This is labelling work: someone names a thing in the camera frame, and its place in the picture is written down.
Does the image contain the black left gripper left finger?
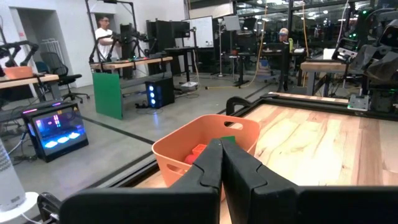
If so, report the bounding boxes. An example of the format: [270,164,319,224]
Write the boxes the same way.
[58,139,224,224]

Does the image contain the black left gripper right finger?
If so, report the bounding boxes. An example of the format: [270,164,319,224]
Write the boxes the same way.
[221,139,398,224]

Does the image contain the small red block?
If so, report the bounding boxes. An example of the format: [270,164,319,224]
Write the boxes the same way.
[183,154,200,166]

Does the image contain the orange rectangular brick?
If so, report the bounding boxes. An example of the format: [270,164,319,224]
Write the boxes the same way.
[192,143,208,156]

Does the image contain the orange plastic basket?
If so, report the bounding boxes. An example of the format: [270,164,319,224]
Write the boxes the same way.
[151,114,261,200]
[3,65,34,80]

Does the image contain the glass computer case with lights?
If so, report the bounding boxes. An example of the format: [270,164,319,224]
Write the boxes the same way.
[21,101,90,163]

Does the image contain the green board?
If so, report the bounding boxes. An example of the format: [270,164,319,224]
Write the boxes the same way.
[92,72,124,121]

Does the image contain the black computer with blue lights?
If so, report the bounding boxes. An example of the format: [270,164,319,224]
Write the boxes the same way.
[144,76,175,110]

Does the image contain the white tower fan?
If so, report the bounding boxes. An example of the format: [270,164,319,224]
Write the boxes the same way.
[0,136,40,223]

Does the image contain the wooden work table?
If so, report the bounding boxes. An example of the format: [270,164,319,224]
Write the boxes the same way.
[300,60,351,97]
[0,73,62,102]
[90,55,174,121]

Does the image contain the black standing desk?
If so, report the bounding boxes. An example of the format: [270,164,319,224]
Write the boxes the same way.
[164,45,200,83]

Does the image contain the black office chair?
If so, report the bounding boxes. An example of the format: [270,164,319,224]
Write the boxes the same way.
[39,51,91,104]

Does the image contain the person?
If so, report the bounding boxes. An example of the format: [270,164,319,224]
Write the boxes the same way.
[95,16,121,62]
[276,27,292,45]

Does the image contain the black robot arms on table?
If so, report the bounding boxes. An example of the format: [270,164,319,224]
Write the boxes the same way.
[88,23,157,63]
[0,39,40,68]

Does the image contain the black partition cabinets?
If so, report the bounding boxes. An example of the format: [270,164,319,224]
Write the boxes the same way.
[146,19,191,76]

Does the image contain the whiteboard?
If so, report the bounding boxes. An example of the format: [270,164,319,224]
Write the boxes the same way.
[182,16,215,49]

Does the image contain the grey panel on stand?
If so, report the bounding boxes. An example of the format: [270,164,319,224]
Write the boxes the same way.
[217,14,242,77]

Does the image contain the black aluminium table frame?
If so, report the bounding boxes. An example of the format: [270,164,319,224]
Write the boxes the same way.
[88,92,398,189]

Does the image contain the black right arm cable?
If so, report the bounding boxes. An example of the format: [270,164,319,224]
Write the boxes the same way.
[225,96,253,116]

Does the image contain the yellow hanging cable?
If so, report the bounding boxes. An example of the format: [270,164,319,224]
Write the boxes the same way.
[204,0,269,91]

